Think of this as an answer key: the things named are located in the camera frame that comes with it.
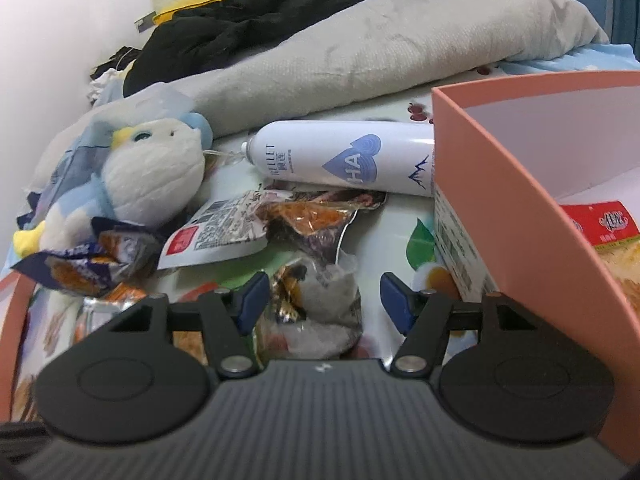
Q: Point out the yellow pillow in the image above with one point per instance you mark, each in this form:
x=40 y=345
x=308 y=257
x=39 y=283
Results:
x=200 y=2

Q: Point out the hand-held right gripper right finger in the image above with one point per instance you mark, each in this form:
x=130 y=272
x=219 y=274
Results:
x=397 y=305

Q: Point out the dark packet with orange snack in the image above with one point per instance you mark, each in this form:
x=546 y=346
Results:
x=310 y=220

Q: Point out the pile of clothes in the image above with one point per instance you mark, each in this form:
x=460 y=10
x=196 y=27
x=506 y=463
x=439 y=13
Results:
x=107 y=77

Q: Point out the blue curtain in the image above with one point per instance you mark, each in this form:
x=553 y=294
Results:
x=627 y=0

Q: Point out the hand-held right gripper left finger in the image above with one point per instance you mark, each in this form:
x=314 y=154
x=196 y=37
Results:
x=252 y=305

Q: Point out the grey blanket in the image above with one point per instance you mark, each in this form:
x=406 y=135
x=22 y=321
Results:
x=350 y=60

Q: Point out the red label chip packet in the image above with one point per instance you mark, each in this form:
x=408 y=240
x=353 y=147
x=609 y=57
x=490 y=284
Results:
x=610 y=225

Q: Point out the blue and white snack packet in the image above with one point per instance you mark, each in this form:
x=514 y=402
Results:
x=75 y=270

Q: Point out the grey snack packet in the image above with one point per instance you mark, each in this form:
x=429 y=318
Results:
x=325 y=305

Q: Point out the pink box lid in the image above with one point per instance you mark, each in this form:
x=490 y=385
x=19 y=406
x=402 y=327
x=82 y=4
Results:
x=12 y=340

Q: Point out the white packet with red label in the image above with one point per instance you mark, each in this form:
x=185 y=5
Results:
x=215 y=235

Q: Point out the black jacket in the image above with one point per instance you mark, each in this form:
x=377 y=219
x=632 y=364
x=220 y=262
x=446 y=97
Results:
x=225 y=25

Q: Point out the white and blue plush toy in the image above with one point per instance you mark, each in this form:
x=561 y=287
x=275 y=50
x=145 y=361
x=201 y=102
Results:
x=150 y=175

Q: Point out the pink cardboard box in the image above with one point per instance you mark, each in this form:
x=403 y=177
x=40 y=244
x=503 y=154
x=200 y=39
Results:
x=500 y=125

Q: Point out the white spray bottle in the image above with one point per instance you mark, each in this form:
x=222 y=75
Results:
x=310 y=155

